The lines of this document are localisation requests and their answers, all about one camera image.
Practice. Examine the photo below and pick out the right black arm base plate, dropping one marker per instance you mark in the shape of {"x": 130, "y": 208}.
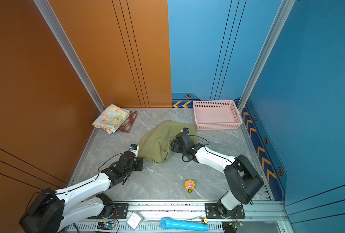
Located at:
{"x": 217, "y": 210}

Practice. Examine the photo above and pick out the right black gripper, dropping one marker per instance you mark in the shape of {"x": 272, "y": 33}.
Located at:
{"x": 175, "y": 145}

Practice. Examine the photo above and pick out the left green circuit board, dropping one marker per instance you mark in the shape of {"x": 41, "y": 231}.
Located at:
{"x": 106, "y": 226}

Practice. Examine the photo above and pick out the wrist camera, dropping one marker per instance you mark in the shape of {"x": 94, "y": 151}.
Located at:
{"x": 187, "y": 130}
{"x": 134, "y": 148}

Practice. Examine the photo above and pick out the red plaid skirt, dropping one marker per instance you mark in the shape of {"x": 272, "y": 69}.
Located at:
{"x": 128, "y": 123}

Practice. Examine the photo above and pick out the green circuit board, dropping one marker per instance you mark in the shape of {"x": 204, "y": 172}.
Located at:
{"x": 236, "y": 224}
{"x": 106, "y": 226}

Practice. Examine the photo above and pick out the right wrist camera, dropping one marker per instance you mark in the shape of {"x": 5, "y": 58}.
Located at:
{"x": 187, "y": 130}

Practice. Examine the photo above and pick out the pink perforated plastic basket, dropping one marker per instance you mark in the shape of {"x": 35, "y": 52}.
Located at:
{"x": 216, "y": 115}

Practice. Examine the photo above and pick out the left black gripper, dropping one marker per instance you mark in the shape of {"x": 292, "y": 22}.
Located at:
{"x": 139, "y": 161}

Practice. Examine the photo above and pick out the olive green skirt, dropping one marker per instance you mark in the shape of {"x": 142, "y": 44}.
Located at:
{"x": 156, "y": 145}

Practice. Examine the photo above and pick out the white square card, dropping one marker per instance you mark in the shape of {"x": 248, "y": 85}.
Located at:
{"x": 134, "y": 220}

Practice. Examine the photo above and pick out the yellow sunflower toy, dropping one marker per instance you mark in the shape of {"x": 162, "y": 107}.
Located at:
{"x": 189, "y": 186}

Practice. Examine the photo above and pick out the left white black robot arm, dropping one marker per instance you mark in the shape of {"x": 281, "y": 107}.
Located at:
{"x": 51, "y": 211}

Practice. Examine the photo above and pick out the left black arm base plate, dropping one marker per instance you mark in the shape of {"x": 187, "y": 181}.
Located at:
{"x": 117, "y": 211}

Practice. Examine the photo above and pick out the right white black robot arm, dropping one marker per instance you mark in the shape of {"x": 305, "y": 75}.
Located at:
{"x": 243, "y": 179}

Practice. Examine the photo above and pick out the cyan toy microphone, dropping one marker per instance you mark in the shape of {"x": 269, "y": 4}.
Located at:
{"x": 167, "y": 223}

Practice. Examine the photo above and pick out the right green circuit board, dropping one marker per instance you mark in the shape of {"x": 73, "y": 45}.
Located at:
{"x": 236, "y": 224}

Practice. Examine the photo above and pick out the floral pastel skirt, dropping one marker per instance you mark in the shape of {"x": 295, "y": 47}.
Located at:
{"x": 111, "y": 118}

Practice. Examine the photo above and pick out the small brass cylinder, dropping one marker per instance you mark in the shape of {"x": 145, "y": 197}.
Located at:
{"x": 204, "y": 221}

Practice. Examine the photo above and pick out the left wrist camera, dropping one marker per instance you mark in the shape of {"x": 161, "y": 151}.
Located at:
{"x": 134, "y": 148}

